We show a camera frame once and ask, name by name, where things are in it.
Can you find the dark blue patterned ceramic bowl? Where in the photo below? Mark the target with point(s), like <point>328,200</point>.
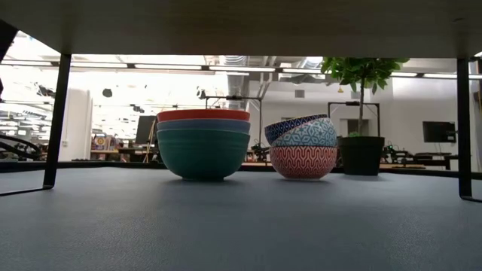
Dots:
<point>278,131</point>

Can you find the blue plastic bowl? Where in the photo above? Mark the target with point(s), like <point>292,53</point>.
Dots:
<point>203,125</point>

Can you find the red plastic bowl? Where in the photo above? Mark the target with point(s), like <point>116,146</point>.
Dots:
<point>203,115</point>

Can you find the teal plastic bowl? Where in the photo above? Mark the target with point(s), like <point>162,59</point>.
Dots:
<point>203,158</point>

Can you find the red patterned ceramic bowl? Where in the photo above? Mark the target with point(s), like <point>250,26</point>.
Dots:
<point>303,162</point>

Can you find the light blue patterned ceramic bowl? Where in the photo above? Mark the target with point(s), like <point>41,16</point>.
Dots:
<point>309,133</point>

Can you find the black idle robot arm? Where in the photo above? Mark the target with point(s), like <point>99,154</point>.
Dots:
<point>260,152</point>

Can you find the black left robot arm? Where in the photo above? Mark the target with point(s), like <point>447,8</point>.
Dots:
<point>4,37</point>

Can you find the white strip ceiling light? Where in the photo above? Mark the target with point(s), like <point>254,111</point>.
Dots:
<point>26,63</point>
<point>301,70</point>
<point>403,74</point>
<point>243,69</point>
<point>99,65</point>
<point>452,76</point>
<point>167,67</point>

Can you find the blue-grey table mat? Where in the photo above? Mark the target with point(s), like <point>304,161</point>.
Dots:
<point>241,226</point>

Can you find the black computer monitor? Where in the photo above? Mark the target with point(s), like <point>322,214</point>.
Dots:
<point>146,130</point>

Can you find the green plant in black pot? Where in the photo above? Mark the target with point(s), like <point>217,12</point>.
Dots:
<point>361,156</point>

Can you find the yellow target sign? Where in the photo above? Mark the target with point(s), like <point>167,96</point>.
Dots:
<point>100,142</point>

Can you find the black workbench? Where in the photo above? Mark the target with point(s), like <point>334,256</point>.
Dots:
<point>433,155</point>

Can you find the black flat screen television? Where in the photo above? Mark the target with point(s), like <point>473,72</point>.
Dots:
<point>438,131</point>

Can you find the black camera gantry frame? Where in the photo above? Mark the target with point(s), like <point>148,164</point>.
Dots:
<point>233,98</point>
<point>353,103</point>

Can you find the silver ventilation duct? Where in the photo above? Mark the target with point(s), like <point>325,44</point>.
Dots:
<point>237,81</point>

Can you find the black aluminium table frame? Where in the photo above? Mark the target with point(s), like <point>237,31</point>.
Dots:
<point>113,165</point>

